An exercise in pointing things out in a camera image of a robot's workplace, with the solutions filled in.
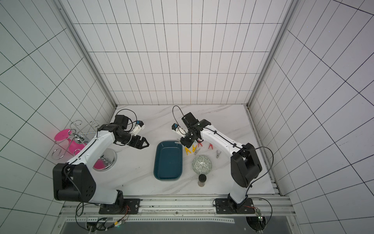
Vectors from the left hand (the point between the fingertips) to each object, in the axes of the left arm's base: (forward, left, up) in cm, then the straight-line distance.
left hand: (141, 145), depth 83 cm
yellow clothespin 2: (+4, -32, -10) cm, 33 cm away
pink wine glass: (-5, +32, +7) cm, 33 cm away
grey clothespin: (+2, -33, -11) cm, 35 cm away
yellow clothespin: (+2, -27, -10) cm, 29 cm away
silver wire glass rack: (-5, +25, +17) cm, 30 cm away
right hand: (+3, -22, 0) cm, 23 cm away
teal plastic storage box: (-5, -15, -11) cm, 19 cm away
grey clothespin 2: (+1, -47, -12) cm, 49 cm away
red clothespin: (+8, -36, -12) cm, 39 cm away
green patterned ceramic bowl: (-7, -36, -10) cm, 38 cm away
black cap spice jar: (-18, -35, -2) cm, 39 cm away
